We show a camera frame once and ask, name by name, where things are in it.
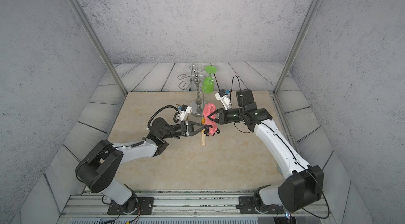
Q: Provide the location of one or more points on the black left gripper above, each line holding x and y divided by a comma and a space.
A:
184, 128

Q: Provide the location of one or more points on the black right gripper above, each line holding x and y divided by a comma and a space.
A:
222, 118

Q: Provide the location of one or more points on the small sickle wooden handle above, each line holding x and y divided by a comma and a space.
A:
203, 134

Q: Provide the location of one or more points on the pink fluffy rag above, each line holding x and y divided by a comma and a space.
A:
208, 114

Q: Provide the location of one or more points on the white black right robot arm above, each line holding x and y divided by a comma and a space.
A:
303, 184

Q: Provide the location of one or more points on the chrome glass holder stand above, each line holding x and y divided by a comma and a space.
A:
195, 78

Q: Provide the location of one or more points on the green plastic goblet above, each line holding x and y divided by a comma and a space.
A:
209, 81

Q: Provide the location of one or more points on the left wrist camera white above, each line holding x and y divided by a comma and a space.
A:
182, 113

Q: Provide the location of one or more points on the aluminium mounting rail base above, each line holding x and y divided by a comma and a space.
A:
190, 207

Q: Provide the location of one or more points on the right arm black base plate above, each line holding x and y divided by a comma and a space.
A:
249, 205

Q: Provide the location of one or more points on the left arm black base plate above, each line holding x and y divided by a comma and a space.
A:
134, 206

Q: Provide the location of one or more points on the right aluminium frame post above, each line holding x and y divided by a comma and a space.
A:
310, 13

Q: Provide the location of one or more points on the aluminium frame post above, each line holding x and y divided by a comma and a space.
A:
81, 15
310, 13

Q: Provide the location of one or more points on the left aluminium frame post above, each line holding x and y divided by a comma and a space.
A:
81, 15

